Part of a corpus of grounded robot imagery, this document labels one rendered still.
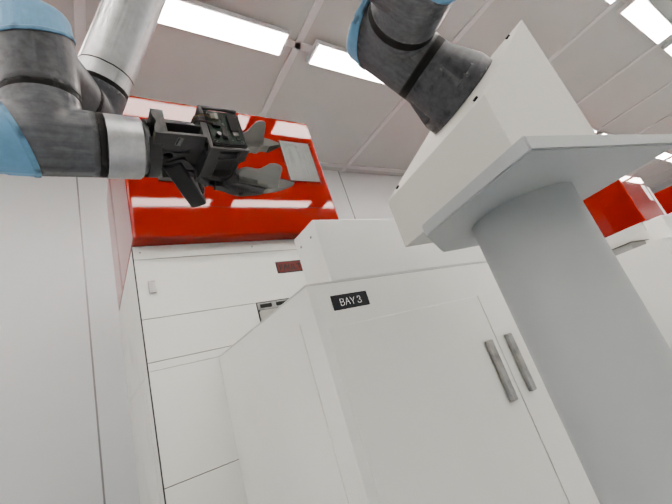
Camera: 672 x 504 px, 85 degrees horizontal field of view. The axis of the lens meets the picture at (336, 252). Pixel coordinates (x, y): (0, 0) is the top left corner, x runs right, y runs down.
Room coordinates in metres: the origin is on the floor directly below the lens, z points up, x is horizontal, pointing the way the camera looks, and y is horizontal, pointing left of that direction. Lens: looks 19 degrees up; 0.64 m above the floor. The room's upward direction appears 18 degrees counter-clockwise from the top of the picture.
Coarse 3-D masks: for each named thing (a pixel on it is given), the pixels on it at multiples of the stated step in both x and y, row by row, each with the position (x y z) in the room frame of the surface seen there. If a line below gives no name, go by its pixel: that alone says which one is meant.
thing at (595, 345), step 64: (512, 192) 0.48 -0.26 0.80; (576, 192) 0.52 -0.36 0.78; (512, 256) 0.53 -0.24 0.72; (576, 256) 0.50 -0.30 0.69; (576, 320) 0.51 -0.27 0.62; (640, 320) 0.51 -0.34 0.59; (576, 384) 0.53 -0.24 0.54; (640, 384) 0.50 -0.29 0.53; (576, 448) 0.59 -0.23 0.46; (640, 448) 0.51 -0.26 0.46
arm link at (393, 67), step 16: (368, 16) 0.46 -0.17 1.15; (352, 32) 0.48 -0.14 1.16; (368, 32) 0.47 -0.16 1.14; (352, 48) 0.51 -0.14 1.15; (368, 48) 0.50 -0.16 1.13; (384, 48) 0.48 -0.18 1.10; (400, 48) 0.47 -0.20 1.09; (416, 48) 0.48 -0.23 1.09; (368, 64) 0.53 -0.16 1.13; (384, 64) 0.51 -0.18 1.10; (400, 64) 0.51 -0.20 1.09; (416, 64) 0.51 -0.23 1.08; (384, 80) 0.55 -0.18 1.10; (400, 80) 0.53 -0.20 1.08
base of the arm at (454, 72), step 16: (432, 48) 0.49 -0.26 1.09; (448, 48) 0.50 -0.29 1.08; (464, 48) 0.51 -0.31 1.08; (432, 64) 0.50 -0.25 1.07; (448, 64) 0.51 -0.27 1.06; (464, 64) 0.50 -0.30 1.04; (480, 64) 0.50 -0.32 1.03; (416, 80) 0.52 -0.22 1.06; (432, 80) 0.52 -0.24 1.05; (448, 80) 0.51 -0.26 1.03; (464, 80) 0.51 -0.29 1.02; (416, 96) 0.55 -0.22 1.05; (432, 96) 0.53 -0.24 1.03; (448, 96) 0.52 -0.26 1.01; (464, 96) 0.52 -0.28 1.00; (416, 112) 0.59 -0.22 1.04; (432, 112) 0.55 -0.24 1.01; (448, 112) 0.54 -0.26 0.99; (432, 128) 0.59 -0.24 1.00
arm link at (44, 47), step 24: (0, 0) 0.25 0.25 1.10; (24, 0) 0.26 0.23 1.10; (0, 24) 0.26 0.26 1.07; (24, 24) 0.26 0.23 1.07; (48, 24) 0.27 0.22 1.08; (0, 48) 0.26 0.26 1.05; (24, 48) 0.27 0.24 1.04; (48, 48) 0.28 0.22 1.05; (72, 48) 0.30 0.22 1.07; (0, 72) 0.27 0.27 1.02; (24, 72) 0.27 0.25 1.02; (48, 72) 0.28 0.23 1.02; (72, 72) 0.30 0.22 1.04; (96, 96) 0.37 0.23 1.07
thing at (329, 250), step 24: (312, 240) 0.73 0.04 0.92; (336, 240) 0.74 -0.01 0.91; (360, 240) 0.78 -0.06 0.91; (384, 240) 0.82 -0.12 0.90; (312, 264) 0.75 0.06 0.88; (336, 264) 0.73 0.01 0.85; (360, 264) 0.76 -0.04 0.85; (384, 264) 0.80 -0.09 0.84; (408, 264) 0.85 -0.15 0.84; (432, 264) 0.90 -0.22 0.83; (456, 264) 0.95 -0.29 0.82
